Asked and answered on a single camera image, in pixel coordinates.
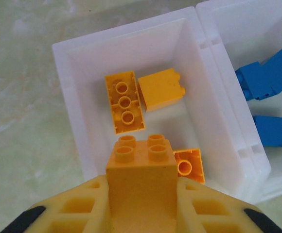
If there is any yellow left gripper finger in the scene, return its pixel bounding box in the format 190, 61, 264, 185
0, 174, 113, 233

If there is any small yellow lego brick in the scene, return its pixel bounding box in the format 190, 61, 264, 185
173, 148, 206, 185

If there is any tall yellow lego brick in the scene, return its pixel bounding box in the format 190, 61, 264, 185
106, 134, 178, 233
137, 68, 186, 113

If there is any long yellow lego brick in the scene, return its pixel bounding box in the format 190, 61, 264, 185
104, 70, 147, 135

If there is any white plastic bin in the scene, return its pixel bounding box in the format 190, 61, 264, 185
52, 6, 272, 204
195, 0, 282, 202

